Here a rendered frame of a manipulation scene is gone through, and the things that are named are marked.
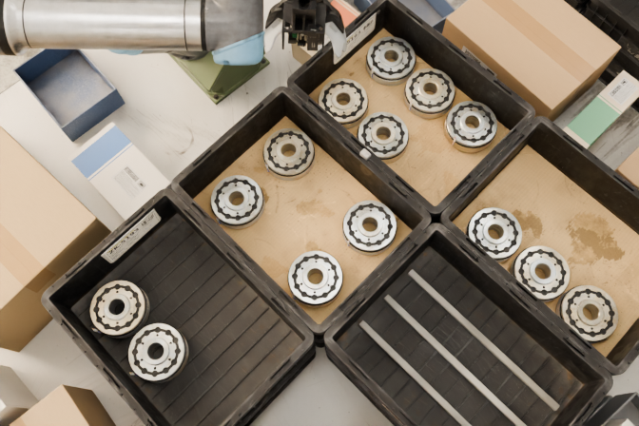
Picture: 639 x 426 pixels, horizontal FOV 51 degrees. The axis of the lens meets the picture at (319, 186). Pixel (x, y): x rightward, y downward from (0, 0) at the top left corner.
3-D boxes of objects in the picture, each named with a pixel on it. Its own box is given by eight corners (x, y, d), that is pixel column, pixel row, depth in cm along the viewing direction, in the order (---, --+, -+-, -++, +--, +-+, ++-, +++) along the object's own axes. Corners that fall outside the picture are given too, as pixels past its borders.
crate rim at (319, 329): (169, 188, 126) (166, 183, 124) (282, 87, 133) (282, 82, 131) (319, 339, 115) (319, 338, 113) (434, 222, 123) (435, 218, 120)
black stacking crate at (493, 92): (287, 109, 142) (283, 83, 131) (382, 25, 149) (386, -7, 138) (427, 235, 132) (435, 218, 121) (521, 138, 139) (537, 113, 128)
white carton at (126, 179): (82, 173, 150) (67, 157, 141) (124, 139, 152) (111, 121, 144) (138, 234, 144) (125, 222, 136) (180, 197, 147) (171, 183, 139)
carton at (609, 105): (565, 171, 141) (574, 160, 135) (543, 152, 143) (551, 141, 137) (634, 101, 147) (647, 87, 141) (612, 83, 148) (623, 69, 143)
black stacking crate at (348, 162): (181, 204, 135) (168, 184, 124) (286, 110, 142) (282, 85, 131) (319, 345, 124) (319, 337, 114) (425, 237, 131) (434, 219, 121)
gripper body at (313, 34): (280, 51, 113) (279, 6, 102) (283, 10, 117) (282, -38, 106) (324, 54, 114) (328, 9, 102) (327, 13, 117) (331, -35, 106)
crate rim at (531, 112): (283, 87, 133) (282, 82, 131) (385, -3, 140) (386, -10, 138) (434, 222, 123) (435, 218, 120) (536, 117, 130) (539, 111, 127)
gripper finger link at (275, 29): (247, 60, 119) (277, 37, 113) (250, 33, 122) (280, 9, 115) (261, 67, 121) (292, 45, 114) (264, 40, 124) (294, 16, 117)
